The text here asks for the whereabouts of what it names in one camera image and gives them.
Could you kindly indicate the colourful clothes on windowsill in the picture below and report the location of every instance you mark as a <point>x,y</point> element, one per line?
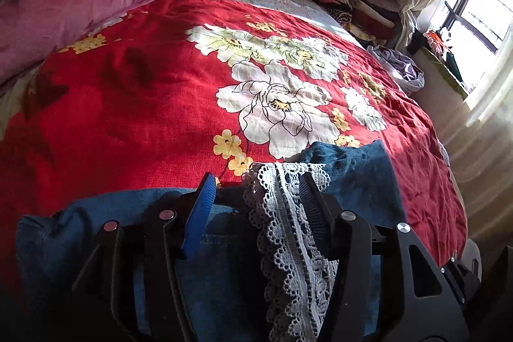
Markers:
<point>439,45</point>

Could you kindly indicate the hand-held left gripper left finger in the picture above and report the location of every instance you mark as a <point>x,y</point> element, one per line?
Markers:
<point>200,213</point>

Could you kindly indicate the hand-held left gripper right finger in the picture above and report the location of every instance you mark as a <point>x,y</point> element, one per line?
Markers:
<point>316,213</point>

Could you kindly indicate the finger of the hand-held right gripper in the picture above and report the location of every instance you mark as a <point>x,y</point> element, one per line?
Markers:
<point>461,280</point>

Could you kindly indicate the white laundry basket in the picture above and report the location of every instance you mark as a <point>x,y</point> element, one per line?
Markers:
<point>400,65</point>

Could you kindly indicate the pile of folded clothes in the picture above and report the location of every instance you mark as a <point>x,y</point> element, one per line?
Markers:
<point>360,5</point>

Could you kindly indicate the red floral bedsheet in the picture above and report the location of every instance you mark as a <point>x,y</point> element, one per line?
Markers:
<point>140,85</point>

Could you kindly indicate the blue pants with lace trim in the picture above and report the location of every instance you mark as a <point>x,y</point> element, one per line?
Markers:
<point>352,173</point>

